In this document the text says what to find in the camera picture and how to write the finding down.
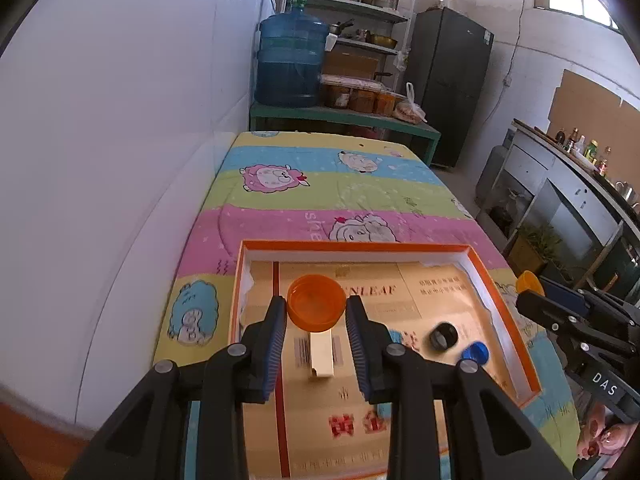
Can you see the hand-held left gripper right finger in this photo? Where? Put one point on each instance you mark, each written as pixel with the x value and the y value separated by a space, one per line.
pixel 360 350

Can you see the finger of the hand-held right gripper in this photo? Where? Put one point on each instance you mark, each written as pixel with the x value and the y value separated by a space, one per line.
pixel 550 312
pixel 562 292

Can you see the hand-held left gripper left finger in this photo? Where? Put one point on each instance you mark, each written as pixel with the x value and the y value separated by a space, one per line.
pixel 272 350

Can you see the orange bottle cap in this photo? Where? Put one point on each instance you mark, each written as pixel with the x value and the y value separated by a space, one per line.
pixel 315 305
pixel 529 281

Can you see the gold lighter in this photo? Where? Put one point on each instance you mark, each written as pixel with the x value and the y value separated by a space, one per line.
pixel 321 355

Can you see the shallow cream cardboard box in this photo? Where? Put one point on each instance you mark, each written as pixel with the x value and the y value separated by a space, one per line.
pixel 505 310

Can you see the black bottle cap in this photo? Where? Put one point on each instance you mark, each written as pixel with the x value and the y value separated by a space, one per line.
pixel 443 337

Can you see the blue bottle cap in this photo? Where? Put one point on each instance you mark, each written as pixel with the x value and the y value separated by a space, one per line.
pixel 475 352

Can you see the person's right hand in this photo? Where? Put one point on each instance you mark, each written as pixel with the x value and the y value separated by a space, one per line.
pixel 612 440

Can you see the potted green plant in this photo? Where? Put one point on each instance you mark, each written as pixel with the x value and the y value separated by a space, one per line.
pixel 535 250

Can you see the glass jug with dark liquid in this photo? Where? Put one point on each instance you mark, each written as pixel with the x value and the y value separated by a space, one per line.
pixel 505 210

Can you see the grey kitchen counter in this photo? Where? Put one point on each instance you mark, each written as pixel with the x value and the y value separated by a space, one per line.
pixel 565 185

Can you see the red-brown bottle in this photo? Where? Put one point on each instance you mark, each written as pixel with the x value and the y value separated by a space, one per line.
pixel 604 162

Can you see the grey gas cylinder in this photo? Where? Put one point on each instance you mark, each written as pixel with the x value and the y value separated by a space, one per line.
pixel 491 175

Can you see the green yellow bottle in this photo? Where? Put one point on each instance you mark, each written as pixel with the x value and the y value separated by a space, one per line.
pixel 591 150

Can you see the white bottle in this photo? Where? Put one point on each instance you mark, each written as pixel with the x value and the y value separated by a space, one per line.
pixel 580 145

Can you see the cartoon sheep printed blanket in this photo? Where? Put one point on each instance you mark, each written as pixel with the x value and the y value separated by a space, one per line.
pixel 300 200

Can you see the dark sauce bottle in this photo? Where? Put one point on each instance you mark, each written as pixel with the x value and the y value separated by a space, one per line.
pixel 573 138

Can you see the green table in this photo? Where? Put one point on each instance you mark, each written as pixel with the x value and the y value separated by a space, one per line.
pixel 345 119

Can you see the dark refrigerator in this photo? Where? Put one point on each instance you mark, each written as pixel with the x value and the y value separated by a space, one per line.
pixel 450 85

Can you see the plastic bag of food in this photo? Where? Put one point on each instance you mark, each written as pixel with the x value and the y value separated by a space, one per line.
pixel 410 109

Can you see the orange pickle jar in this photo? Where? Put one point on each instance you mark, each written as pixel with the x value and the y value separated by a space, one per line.
pixel 336 96
pixel 363 100
pixel 387 102

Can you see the black frying pan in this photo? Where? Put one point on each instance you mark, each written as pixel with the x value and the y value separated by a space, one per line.
pixel 382 76

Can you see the brown cardboard box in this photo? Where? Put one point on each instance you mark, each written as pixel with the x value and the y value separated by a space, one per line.
pixel 350 65

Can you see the blue water jug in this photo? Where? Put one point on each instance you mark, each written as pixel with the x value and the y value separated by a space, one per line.
pixel 290 60

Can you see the yellow pot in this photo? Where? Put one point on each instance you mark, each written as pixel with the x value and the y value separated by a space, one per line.
pixel 382 40

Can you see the white metal shelf rack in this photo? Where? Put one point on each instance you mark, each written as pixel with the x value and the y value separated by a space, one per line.
pixel 360 12

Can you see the cardboard sheet on wall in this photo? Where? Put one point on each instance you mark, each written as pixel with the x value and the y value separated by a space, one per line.
pixel 590 100

